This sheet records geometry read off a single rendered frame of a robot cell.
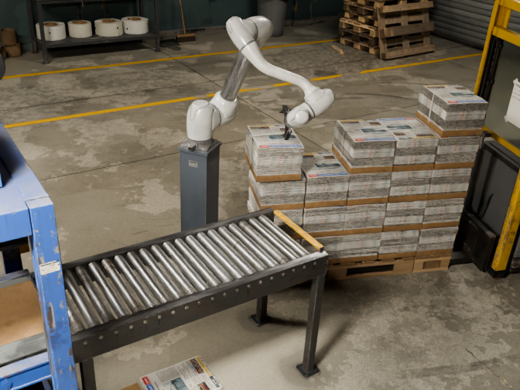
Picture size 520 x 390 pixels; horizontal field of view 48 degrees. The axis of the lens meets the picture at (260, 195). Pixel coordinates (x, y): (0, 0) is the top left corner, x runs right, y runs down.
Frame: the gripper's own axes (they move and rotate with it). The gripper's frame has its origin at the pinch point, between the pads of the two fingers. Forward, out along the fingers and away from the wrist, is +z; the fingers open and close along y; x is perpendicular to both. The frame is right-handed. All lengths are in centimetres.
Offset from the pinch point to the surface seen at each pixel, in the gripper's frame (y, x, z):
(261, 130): 1.4, -7.2, 26.3
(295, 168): 26.7, 9.5, 9.3
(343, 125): 0, 49, 29
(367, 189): 43, 60, 22
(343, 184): 39, 44, 20
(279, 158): 20.2, -1.4, 5.7
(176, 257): 68, -70, -45
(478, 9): -233, 512, 577
